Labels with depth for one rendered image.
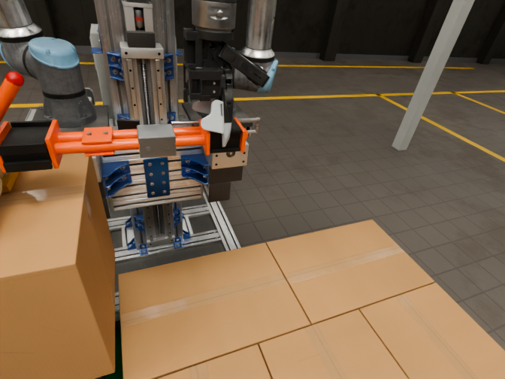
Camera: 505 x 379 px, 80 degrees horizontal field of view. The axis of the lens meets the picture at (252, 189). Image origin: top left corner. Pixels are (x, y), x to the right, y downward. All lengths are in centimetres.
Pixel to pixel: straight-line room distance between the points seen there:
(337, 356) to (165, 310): 57
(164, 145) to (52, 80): 54
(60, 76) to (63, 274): 64
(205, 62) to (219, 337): 81
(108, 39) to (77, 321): 89
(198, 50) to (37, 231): 43
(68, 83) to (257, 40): 58
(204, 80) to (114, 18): 68
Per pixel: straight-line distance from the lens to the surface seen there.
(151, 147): 62
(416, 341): 127
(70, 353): 81
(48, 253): 62
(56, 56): 107
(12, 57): 121
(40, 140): 64
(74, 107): 111
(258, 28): 105
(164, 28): 125
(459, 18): 364
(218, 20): 57
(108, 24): 124
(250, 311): 112
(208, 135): 61
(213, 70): 59
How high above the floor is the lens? 149
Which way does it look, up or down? 36 degrees down
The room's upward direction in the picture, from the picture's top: 8 degrees clockwise
